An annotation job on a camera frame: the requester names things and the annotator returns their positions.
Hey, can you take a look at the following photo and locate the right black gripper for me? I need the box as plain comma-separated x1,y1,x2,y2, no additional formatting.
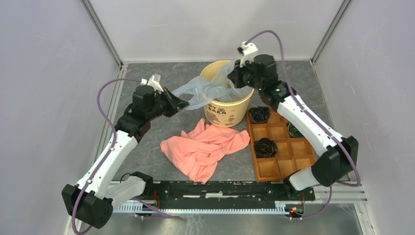
228,57,264,91

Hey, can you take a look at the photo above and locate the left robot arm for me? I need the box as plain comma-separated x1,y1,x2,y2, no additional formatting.
62,85,189,235

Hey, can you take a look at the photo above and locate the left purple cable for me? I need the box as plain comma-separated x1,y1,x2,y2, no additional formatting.
71,78,143,235

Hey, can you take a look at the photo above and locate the aluminium frame rail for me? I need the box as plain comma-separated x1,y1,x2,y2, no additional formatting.
73,181,369,215

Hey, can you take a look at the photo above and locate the blue plastic trash bag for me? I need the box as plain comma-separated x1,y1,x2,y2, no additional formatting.
172,60,254,110

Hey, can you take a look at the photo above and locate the orange compartment tray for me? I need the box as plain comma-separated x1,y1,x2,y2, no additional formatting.
246,110,316,182

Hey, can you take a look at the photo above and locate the yellow trash bin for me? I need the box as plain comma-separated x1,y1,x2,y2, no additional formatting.
200,60,254,127

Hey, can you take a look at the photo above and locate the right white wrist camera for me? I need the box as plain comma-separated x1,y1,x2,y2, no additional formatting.
237,41,258,67

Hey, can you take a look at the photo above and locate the pink cloth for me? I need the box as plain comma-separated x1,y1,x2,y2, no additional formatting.
160,118,251,184

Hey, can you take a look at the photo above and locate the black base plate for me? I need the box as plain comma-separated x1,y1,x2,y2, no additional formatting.
138,181,316,210

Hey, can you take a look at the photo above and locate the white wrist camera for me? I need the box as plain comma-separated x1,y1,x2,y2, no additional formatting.
237,41,258,67
140,73,163,92

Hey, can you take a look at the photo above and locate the black rolled sock top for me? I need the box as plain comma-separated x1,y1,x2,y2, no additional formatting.
248,106,271,124

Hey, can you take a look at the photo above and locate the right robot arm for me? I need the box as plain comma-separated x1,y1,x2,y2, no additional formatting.
228,54,360,200

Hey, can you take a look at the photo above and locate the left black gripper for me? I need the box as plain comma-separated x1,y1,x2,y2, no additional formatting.
146,87,190,121

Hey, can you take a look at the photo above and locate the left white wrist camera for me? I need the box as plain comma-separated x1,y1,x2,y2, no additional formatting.
140,73,163,92

